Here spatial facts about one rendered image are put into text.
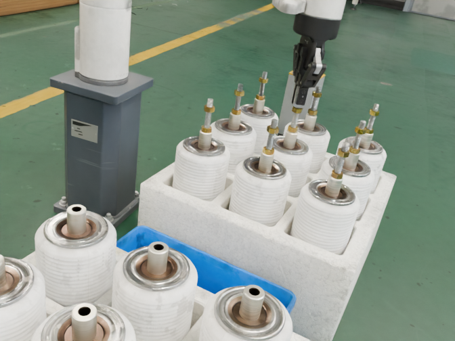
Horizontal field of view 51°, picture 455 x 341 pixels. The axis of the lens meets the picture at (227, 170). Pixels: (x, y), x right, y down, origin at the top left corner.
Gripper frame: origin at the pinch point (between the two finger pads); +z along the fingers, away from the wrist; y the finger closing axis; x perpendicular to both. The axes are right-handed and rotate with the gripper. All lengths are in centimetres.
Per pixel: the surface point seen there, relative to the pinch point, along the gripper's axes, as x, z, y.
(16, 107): 67, 35, 65
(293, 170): -0.5, 12.8, -4.7
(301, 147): -2.5, 9.8, -0.5
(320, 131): -8.7, 9.8, 7.8
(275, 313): 11.5, 9.8, -43.1
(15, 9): 100, 34, 191
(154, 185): 24.4, 17.3, -6.0
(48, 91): 61, 35, 83
